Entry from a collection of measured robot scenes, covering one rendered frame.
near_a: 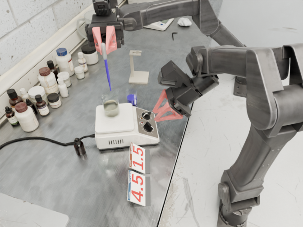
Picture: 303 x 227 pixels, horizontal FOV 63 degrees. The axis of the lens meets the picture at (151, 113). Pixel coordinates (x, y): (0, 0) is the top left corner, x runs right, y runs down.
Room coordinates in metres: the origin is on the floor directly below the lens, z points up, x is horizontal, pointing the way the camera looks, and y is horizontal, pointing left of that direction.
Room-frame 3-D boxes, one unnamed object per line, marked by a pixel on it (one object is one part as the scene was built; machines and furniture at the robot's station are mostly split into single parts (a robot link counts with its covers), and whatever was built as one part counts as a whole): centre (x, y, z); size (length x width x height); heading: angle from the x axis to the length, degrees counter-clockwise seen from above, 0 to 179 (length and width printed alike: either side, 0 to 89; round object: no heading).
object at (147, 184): (0.35, 0.03, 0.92); 0.09 x 0.06 x 0.04; 1
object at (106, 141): (0.56, 0.09, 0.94); 0.22 x 0.13 x 0.08; 97
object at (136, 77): (0.88, 0.05, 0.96); 0.08 x 0.08 x 0.13; 85
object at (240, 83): (0.85, -0.39, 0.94); 0.20 x 0.07 x 0.08; 163
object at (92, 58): (1.01, 0.29, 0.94); 0.07 x 0.07 x 0.07
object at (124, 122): (0.56, 0.12, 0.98); 0.12 x 0.12 x 0.01; 7
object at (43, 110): (0.66, 0.40, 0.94); 0.03 x 0.03 x 0.08
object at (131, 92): (0.72, 0.08, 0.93); 0.04 x 0.04 x 0.06
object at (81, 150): (0.48, 0.23, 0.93); 0.03 x 0.03 x 0.07
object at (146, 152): (0.45, 0.04, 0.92); 0.09 x 0.06 x 0.04; 1
